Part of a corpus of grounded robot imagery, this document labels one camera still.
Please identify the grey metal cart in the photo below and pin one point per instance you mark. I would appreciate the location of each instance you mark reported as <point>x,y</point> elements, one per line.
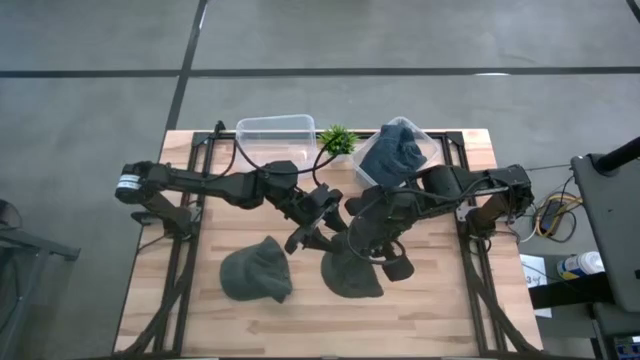
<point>30,245</point>

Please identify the silver metal bracket plate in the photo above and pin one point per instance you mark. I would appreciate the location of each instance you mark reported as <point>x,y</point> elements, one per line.
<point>463,212</point>

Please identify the blue denim cap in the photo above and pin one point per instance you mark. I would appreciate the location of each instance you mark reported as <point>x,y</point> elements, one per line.
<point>390,160</point>

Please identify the grey desk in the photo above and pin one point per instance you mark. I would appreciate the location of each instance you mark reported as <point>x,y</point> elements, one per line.
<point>615,225</point>

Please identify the clear plastic container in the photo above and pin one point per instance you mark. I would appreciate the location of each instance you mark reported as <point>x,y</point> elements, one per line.
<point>434,150</point>
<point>275,135</point>

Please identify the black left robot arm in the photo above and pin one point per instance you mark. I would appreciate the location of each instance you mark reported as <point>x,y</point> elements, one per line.
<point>200,182</point>

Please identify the dark green cap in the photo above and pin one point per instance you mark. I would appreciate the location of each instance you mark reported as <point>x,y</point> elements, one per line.
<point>255,272</point>
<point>350,280</point>

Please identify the white wipes canister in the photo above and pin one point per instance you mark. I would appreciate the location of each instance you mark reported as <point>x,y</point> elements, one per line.
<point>580,265</point>

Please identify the black aluminium table frame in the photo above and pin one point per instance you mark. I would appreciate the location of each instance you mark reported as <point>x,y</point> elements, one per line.
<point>181,300</point>

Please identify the black desk base bar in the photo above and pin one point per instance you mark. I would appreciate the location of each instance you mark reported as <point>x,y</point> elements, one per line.
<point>570,292</point>

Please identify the green plant in white pot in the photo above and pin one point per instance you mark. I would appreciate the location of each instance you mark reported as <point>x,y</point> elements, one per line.
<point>338,140</point>

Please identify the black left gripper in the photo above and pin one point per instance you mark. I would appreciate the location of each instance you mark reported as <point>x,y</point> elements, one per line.
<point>315,205</point>

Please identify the white paper sheet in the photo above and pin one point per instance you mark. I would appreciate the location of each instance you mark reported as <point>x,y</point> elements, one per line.
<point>532,270</point>

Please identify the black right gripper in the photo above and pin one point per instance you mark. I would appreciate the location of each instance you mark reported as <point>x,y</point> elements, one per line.
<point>385,215</point>

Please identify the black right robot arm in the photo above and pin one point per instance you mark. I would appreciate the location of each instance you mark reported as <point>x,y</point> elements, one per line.
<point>450,182</point>

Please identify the black round pole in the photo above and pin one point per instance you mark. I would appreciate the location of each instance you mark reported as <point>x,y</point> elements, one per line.
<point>620,155</point>

